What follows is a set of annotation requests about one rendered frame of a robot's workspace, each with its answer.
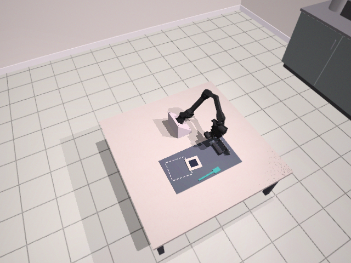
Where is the teal small trowel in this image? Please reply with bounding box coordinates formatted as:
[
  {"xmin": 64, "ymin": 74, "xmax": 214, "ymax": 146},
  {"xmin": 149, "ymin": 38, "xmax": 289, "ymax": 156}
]
[{"xmin": 199, "ymin": 167, "xmax": 221, "ymax": 181}]

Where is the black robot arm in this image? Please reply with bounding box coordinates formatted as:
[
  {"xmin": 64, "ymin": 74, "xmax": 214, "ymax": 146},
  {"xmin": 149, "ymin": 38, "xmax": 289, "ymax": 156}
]
[{"xmin": 176, "ymin": 89, "xmax": 228, "ymax": 139}]

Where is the peach square tile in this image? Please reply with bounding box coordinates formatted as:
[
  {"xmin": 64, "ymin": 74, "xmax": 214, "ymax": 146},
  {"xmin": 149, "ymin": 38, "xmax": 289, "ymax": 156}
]
[{"xmin": 185, "ymin": 156, "xmax": 202, "ymax": 171}]

